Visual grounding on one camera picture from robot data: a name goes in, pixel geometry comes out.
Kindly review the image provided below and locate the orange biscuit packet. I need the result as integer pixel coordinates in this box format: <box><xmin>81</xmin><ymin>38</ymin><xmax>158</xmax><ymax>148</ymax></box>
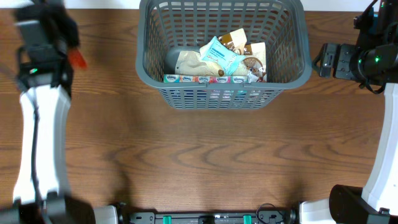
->
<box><xmin>68</xmin><ymin>48</ymin><xmax>87</xmax><ymax>69</ymax></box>

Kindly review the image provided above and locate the beige brown snack bag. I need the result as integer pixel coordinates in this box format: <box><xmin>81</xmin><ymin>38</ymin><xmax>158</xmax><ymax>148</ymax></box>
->
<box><xmin>243</xmin><ymin>42</ymin><xmax>267</xmax><ymax>82</ymax></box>

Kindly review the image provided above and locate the brown topped Pantree bag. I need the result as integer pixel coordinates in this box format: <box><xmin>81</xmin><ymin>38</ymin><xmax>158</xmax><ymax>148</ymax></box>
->
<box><xmin>218</xmin><ymin>28</ymin><xmax>247</xmax><ymax>55</ymax></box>

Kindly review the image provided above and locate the small mint snack packet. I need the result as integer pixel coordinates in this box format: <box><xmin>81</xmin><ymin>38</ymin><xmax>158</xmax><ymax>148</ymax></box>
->
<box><xmin>200</xmin><ymin>36</ymin><xmax>246</xmax><ymax>76</ymax></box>

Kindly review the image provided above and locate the Kleenex tissue multipack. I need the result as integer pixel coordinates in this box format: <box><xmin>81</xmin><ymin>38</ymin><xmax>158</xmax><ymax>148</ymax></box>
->
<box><xmin>164</xmin><ymin>75</ymin><xmax>248</xmax><ymax>83</ymax></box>

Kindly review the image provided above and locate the plain beige snack bag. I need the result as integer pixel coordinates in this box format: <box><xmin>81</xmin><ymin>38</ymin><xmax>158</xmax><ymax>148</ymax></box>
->
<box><xmin>175</xmin><ymin>51</ymin><xmax>224</xmax><ymax>77</ymax></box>

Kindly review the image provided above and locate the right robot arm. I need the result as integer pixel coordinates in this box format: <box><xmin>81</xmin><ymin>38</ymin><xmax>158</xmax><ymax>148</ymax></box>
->
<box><xmin>301</xmin><ymin>72</ymin><xmax>397</xmax><ymax>222</ymax></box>

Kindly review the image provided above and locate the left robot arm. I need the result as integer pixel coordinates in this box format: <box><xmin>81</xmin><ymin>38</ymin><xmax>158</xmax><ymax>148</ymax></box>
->
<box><xmin>1</xmin><ymin>1</ymin><xmax>95</xmax><ymax>223</ymax></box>

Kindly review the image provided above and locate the grey plastic basket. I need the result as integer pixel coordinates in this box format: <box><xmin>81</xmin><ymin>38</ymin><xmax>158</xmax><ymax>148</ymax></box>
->
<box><xmin>136</xmin><ymin>0</ymin><xmax>312</xmax><ymax>109</ymax></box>

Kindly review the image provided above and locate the left black cable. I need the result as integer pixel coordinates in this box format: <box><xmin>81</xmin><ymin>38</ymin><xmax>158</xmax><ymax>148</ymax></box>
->
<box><xmin>30</xmin><ymin>90</ymin><xmax>43</xmax><ymax>206</ymax></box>

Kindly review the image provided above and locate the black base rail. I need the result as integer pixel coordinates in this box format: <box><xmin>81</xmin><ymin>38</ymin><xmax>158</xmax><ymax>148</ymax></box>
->
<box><xmin>93</xmin><ymin>203</ymin><xmax>299</xmax><ymax>224</ymax></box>

